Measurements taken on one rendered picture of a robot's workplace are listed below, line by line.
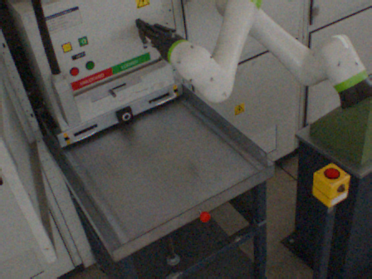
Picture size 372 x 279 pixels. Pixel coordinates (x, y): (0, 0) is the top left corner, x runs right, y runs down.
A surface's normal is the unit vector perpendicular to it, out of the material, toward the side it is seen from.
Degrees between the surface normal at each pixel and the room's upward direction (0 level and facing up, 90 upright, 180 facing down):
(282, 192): 0
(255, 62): 90
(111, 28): 90
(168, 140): 0
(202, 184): 0
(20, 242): 90
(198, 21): 90
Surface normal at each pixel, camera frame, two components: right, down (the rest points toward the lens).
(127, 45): 0.52, 0.51
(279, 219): -0.11, -0.76
